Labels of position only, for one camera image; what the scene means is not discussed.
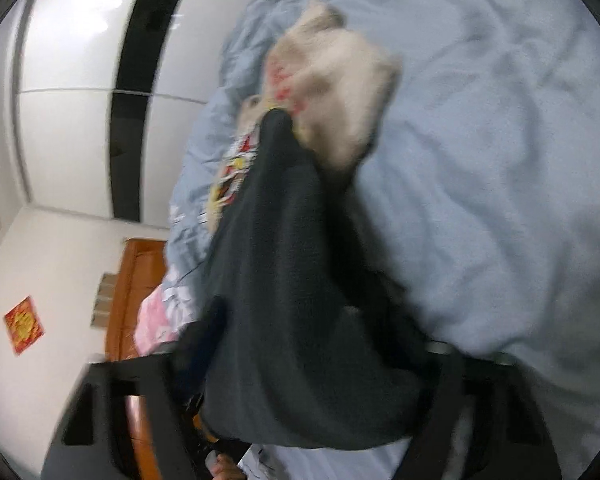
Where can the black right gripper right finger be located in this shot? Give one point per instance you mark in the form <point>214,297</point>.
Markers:
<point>508,436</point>

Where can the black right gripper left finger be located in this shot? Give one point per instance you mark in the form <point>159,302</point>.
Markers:
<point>95,436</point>

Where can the dark green knit garment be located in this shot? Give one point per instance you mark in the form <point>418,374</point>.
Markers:
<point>314,354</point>

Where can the beige graphic knit sweater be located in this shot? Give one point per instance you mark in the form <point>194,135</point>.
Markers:
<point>334,84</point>

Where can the person's hand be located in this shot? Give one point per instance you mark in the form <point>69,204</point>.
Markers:
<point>222,467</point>

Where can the pink patterned pillow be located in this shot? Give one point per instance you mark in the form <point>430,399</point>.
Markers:
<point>153,326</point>

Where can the brown wooden headboard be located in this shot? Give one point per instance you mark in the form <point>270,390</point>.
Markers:
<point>141,271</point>

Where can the light blue floral duvet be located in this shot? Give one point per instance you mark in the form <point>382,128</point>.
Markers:
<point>482,196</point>

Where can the white wardrobe with black stripe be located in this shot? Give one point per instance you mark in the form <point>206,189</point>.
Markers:
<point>107,92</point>

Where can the white wall switch panel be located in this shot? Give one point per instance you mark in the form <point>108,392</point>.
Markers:
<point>103,301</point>

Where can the red square wall decoration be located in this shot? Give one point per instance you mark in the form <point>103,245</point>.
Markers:
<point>23,325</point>

